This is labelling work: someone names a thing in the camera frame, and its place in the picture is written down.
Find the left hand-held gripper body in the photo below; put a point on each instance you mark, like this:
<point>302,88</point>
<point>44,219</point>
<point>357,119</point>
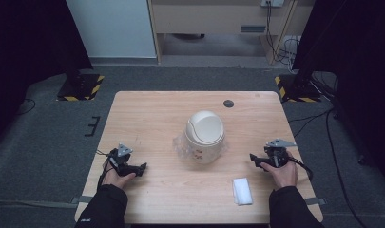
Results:
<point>122,158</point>

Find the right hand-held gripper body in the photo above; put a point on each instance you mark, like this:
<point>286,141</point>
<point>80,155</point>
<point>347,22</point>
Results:
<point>277,152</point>

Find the white tissue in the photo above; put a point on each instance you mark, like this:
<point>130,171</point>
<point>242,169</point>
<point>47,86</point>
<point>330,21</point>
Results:
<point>242,191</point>

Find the clear plastic bag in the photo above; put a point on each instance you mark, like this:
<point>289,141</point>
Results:
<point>180,147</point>

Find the cream swing-lid trash can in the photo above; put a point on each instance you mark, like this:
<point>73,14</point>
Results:
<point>204,136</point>

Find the person's left hand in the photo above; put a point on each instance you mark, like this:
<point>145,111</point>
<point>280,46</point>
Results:
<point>115,179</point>

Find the person's right hand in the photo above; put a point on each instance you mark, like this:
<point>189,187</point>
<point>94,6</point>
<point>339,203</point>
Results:
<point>283,174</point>

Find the black table grommet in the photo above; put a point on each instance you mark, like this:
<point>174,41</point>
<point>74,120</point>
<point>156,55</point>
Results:
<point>228,103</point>

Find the black stand base with hazard stripes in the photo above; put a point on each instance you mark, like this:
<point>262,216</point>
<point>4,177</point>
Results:
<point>80,87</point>
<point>296,88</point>

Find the black curtain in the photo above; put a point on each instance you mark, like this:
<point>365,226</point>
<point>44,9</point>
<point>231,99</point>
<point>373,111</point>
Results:
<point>28,63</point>
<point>348,79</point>

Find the white panel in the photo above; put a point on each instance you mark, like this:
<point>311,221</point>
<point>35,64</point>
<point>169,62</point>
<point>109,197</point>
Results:
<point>112,28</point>

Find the beige wooden cabinet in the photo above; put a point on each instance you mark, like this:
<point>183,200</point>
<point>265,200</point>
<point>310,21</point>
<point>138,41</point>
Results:
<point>225,25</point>

